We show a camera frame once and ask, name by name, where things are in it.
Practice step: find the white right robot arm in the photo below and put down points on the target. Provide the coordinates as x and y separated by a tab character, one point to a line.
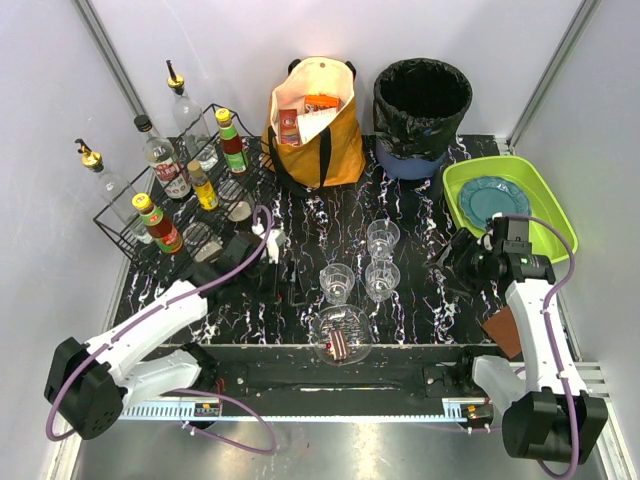
548	415

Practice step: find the brown scouring pad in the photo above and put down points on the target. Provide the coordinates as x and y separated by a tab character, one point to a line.
502	329

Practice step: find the clear bottle black cap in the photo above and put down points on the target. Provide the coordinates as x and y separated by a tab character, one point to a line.
163	160

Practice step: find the chocolate cake slice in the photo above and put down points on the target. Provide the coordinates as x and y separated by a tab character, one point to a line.
338	346

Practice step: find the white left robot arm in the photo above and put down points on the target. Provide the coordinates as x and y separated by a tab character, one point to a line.
91	383

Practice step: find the clear glass tumbler rear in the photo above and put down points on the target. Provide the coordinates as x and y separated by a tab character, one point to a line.
382	236

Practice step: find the clear glass tumbler left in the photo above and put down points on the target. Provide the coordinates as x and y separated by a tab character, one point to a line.
337	281

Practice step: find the orange snack box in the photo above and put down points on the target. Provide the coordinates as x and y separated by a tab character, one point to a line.
313	103

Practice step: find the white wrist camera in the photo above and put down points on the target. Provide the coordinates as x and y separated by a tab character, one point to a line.
486	241
275	241

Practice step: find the red sauce bottle yellow cap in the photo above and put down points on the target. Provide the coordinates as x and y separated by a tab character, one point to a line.
158	224

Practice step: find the red snack box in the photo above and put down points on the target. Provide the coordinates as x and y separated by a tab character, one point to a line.
288	127

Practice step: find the clear glass tumbler middle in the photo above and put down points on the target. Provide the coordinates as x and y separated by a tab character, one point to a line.
381	279

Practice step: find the lime green plastic tub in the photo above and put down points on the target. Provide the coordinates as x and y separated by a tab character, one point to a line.
545	206

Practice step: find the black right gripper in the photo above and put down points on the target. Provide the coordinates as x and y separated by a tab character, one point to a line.
454	259

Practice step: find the small yellow seasoning bottle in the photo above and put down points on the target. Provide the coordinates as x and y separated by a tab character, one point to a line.
203	188

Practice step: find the trash bin with black liner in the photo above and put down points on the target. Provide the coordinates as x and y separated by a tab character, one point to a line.
418	105

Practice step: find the clear oil bottle gold spout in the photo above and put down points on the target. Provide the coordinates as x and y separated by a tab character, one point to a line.
116	191

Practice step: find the teal ceramic plate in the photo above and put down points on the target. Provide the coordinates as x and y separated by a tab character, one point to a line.
480	198

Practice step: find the clear glass bowl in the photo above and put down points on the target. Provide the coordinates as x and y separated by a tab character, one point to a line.
353	322

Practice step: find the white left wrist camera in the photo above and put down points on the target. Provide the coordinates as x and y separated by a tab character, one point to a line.
275	241

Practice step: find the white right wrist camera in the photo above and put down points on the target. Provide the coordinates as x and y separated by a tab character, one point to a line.
486	241

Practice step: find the white paper package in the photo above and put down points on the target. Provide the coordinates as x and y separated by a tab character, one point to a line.
312	123

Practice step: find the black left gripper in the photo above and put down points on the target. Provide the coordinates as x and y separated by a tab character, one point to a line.
288	273

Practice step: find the orange canvas tote bag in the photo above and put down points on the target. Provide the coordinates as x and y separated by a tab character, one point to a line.
333	157

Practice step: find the clear glass tumbler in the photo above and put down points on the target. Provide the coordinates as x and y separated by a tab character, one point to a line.
382	236
381	279
337	281

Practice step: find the glass jar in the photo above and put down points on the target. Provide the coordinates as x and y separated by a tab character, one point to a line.
235	200
201	243

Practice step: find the glass jar front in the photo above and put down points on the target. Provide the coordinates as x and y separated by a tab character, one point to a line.
201	243

